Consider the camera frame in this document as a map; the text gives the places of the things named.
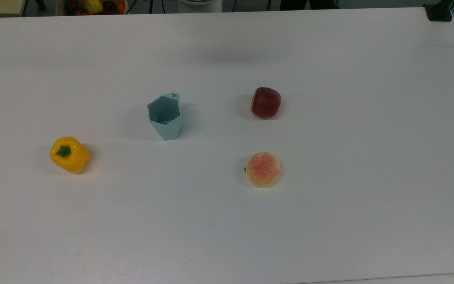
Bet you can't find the teal hexagonal mug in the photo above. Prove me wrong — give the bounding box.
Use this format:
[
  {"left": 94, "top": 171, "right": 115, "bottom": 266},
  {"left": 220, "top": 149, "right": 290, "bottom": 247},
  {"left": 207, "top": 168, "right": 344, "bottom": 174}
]
[{"left": 147, "top": 92, "right": 182, "bottom": 141}]

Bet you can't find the pale pink yellow peach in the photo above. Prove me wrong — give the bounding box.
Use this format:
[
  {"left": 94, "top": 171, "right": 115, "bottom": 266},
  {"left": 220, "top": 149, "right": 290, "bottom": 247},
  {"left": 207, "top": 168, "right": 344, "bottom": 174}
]
[{"left": 244, "top": 151, "right": 281, "bottom": 188}]

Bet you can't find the dark red apple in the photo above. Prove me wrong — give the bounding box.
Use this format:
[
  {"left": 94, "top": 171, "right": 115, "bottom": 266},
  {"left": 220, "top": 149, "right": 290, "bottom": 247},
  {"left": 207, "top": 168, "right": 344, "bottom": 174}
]
[{"left": 250, "top": 87, "right": 282, "bottom": 119}]

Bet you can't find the yellow bell pepper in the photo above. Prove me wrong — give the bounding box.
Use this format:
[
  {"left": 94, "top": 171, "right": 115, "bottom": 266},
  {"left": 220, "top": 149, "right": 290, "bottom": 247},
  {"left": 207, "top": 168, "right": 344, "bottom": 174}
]
[{"left": 49, "top": 136, "right": 91, "bottom": 174}]

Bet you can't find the box of toy fruit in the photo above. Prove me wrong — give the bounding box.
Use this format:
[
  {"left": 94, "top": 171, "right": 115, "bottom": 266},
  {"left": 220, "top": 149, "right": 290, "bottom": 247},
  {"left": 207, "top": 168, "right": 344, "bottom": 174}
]
[{"left": 56, "top": 0, "right": 128, "bottom": 17}]

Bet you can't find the black camera stand base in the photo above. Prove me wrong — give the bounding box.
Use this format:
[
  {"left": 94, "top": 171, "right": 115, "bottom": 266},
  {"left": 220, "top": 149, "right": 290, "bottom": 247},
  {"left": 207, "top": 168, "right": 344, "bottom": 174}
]
[{"left": 423, "top": 0, "right": 454, "bottom": 22}]

